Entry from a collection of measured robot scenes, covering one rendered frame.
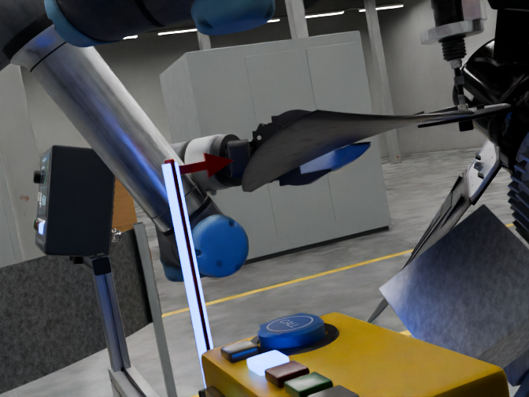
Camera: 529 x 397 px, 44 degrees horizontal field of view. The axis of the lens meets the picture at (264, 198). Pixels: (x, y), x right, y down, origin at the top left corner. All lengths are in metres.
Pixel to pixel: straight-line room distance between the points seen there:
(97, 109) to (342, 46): 6.75
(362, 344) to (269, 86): 6.71
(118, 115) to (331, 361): 0.49
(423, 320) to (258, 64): 6.39
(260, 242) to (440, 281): 6.25
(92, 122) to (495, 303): 0.48
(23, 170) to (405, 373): 4.61
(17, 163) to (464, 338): 4.34
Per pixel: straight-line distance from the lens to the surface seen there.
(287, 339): 0.38
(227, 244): 0.79
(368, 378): 0.33
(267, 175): 0.75
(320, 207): 7.20
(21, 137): 4.88
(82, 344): 2.53
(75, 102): 0.79
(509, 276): 0.72
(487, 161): 0.87
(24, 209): 4.87
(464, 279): 0.73
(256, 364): 0.35
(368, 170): 7.46
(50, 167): 1.18
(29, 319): 2.41
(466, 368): 0.33
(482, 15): 0.78
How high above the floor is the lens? 1.19
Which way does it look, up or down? 5 degrees down
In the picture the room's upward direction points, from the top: 10 degrees counter-clockwise
